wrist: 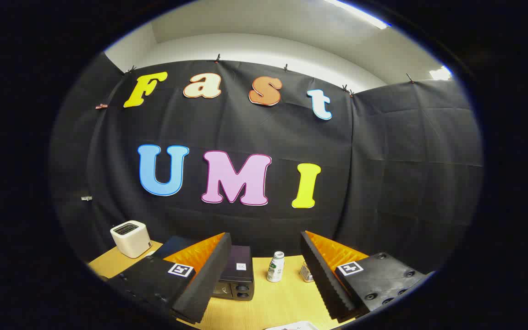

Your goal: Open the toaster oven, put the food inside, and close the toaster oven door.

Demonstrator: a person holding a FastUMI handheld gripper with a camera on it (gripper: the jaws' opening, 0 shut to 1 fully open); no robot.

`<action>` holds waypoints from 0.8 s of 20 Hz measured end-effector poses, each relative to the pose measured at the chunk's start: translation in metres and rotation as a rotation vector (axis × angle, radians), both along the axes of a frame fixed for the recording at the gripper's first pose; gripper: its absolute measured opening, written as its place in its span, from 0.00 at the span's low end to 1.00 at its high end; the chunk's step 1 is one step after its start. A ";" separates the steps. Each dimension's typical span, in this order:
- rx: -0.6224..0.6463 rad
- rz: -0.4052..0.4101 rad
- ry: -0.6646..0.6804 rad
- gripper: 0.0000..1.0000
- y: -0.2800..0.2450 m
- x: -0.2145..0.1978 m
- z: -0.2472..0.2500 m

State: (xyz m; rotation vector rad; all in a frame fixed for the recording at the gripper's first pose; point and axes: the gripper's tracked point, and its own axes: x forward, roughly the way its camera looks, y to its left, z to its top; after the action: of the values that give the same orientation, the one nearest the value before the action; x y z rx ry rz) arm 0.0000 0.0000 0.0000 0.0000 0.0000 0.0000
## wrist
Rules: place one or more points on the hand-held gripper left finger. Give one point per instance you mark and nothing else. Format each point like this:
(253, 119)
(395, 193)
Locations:
(209, 279)

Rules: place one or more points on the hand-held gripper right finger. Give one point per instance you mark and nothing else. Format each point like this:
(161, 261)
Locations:
(326, 279)

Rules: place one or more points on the black toaster oven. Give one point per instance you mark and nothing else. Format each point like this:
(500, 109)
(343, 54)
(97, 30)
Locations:
(234, 256)

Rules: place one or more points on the white square dish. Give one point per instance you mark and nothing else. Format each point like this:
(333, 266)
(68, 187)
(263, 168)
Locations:
(294, 327)

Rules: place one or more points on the white bread toaster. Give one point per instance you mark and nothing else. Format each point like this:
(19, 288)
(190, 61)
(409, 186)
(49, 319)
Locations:
(131, 240)

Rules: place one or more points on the white green-label bottle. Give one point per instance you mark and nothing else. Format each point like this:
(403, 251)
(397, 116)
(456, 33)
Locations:
(275, 270)

